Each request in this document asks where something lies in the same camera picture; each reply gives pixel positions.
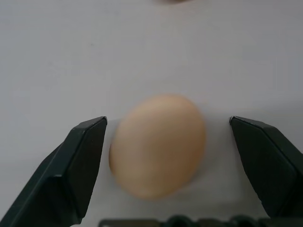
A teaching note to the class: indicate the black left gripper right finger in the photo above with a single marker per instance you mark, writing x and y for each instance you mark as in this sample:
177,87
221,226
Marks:
270,165

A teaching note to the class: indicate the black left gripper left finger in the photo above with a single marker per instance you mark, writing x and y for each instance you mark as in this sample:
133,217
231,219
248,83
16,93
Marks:
59,179

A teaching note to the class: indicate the light brown egg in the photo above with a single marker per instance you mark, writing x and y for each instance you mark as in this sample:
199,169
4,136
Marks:
157,146
171,1

